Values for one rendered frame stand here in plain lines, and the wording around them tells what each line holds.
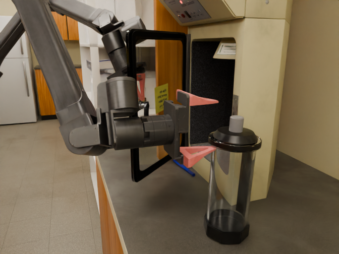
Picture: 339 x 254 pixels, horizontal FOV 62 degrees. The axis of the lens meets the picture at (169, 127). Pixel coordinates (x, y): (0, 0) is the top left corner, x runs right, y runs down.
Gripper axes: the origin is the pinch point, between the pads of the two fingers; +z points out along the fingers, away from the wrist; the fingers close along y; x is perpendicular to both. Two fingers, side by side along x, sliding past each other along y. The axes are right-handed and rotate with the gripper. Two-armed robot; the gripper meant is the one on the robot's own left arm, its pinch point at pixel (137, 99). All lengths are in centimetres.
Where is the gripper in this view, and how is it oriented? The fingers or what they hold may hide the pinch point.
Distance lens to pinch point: 82.3
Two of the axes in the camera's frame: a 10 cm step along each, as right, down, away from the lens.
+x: -4.8, 2.4, -8.4
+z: 3.9, 9.2, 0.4
